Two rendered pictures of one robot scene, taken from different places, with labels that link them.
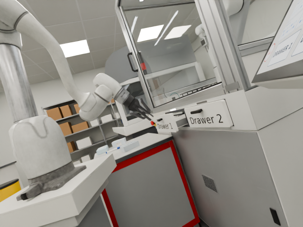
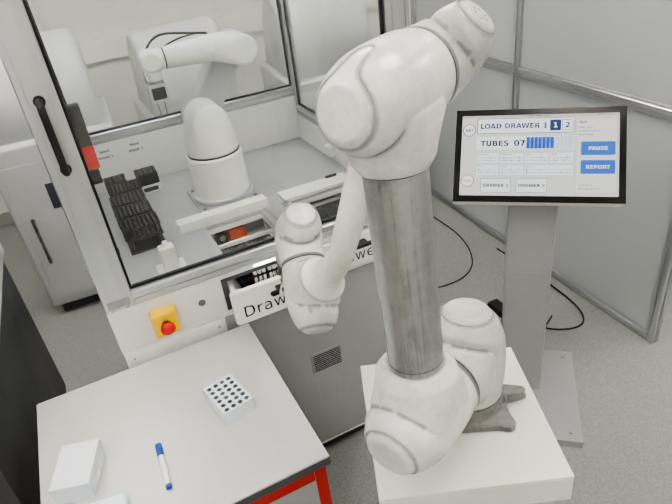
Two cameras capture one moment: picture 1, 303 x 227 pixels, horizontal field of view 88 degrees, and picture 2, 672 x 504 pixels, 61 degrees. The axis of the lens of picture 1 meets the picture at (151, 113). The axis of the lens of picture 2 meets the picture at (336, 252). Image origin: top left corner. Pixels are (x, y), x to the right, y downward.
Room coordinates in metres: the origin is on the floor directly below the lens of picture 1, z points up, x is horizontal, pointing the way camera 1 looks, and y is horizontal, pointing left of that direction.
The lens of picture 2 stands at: (0.94, 1.33, 1.83)
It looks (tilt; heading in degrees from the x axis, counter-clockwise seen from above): 31 degrees down; 266
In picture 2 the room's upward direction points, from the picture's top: 8 degrees counter-clockwise
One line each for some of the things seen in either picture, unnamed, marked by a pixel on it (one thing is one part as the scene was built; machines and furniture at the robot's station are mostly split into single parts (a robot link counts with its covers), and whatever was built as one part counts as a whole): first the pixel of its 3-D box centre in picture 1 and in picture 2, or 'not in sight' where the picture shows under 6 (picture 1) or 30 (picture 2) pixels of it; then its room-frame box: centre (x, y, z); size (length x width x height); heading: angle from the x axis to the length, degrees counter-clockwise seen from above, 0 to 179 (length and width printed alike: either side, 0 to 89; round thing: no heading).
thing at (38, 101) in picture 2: (131, 62); (53, 139); (1.45, 0.02, 1.45); 0.05 x 0.03 x 0.19; 108
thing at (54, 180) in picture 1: (49, 178); (475, 393); (0.61, 0.45, 0.86); 0.22 x 0.18 x 0.06; 172
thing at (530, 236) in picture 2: not in sight; (526, 295); (0.14, -0.29, 0.51); 0.50 x 0.45 x 1.02; 67
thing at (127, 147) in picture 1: (129, 146); (228, 397); (1.19, 0.24, 0.78); 0.12 x 0.08 x 0.04; 120
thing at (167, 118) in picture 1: (164, 123); (279, 292); (1.02, -0.06, 0.87); 0.29 x 0.02 x 0.11; 18
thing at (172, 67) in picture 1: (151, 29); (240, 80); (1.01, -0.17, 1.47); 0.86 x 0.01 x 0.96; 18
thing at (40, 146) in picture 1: (41, 143); (464, 350); (0.63, 0.46, 1.00); 0.18 x 0.16 x 0.22; 45
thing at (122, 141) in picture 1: (119, 142); (78, 471); (1.53, 0.39, 0.79); 0.13 x 0.09 x 0.05; 92
